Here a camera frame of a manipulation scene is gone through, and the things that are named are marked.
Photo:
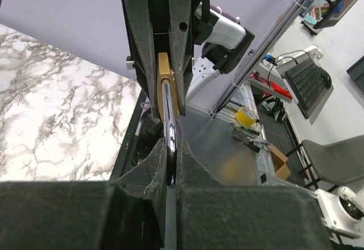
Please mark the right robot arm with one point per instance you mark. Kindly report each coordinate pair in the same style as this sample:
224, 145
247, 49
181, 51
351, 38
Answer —
224, 41

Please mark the yellow tape roll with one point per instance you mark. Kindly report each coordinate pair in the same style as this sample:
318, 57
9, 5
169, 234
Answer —
245, 116

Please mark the grey chair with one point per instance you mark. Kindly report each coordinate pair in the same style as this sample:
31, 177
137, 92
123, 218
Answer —
338, 163

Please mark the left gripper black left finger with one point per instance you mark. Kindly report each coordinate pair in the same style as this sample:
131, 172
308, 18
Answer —
128, 213

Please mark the brass long-shackle padlock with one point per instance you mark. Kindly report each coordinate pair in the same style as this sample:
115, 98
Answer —
168, 110

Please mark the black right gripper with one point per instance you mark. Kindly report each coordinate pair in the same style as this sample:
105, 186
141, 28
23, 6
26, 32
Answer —
155, 26

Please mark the black keyboard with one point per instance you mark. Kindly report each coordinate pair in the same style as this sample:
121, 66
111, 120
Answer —
309, 83

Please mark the cardboard box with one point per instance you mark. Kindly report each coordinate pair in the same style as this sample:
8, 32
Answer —
279, 160

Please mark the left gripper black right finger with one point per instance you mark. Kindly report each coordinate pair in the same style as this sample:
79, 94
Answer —
211, 215

